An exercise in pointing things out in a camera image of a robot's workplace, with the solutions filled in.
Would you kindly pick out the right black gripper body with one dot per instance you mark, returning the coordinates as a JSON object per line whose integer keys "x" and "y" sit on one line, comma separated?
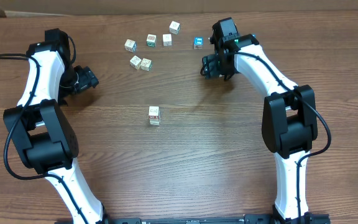
{"x": 210, "y": 66}

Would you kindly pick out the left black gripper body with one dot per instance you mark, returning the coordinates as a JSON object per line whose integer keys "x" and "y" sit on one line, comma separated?
{"x": 86, "y": 79}

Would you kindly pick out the wooden block red thirteen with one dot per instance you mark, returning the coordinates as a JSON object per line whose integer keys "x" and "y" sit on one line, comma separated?
{"x": 154, "y": 111}

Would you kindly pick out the wooden block red three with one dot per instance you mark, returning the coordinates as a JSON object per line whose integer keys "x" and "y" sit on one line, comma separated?
{"x": 154, "y": 118}

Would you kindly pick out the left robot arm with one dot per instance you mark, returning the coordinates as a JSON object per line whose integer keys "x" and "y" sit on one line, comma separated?
{"x": 41, "y": 133}

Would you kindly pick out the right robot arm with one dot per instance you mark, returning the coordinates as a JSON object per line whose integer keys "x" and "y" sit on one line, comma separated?
{"x": 289, "y": 124}

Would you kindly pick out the blue top wooden block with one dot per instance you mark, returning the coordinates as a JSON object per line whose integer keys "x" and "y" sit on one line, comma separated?
{"x": 198, "y": 43}

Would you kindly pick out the wooden block yellow edge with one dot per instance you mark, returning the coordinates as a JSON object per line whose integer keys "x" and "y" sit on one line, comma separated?
{"x": 135, "y": 62}

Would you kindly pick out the wooden block blue side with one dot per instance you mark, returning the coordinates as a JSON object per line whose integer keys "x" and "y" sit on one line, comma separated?
{"x": 130, "y": 45}

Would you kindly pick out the wooden block far top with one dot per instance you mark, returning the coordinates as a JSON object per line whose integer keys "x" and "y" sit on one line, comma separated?
{"x": 174, "y": 27}

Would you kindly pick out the wooden block green edge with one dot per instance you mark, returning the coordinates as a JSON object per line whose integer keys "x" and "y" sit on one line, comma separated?
{"x": 146, "y": 64}

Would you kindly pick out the plain wooden block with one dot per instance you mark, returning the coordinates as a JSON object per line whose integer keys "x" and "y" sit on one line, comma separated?
{"x": 167, "y": 40}

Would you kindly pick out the wooden block green letter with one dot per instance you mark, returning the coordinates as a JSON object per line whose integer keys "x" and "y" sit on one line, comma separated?
{"x": 151, "y": 40}

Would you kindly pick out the cardboard backdrop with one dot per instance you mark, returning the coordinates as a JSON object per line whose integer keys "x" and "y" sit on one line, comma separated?
{"x": 111, "y": 7}

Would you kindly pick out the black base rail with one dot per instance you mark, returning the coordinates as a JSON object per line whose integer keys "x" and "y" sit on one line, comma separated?
{"x": 197, "y": 220}

